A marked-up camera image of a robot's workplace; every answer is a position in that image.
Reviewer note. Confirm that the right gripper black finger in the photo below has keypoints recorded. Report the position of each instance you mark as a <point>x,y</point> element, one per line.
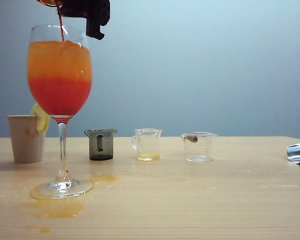
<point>95,28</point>

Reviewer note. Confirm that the amber glass measuring cup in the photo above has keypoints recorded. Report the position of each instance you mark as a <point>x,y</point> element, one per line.
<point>50,2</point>

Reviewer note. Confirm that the smoky grey measuring cup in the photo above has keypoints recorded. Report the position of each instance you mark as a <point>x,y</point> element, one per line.
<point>107,146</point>

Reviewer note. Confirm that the beige paper cup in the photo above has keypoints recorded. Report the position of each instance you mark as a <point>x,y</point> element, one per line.
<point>25,142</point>

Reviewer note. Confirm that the clear cup with orange residue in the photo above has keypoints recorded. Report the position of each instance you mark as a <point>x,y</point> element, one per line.
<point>148,156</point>

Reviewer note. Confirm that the clear graduated measuring cup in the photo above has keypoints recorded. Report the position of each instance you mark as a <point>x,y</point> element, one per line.
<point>200,150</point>

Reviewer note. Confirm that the wine glass with orange drink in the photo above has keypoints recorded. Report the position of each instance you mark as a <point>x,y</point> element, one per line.
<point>60,82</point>

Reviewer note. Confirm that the yellow lemon slice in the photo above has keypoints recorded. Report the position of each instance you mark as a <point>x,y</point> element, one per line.
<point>43,122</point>

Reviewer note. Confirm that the small orange juice puddle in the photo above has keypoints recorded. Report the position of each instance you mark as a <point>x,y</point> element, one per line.
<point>105,178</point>

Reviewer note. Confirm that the large orange juice puddle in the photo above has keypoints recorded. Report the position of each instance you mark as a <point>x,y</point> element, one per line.
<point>55,208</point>

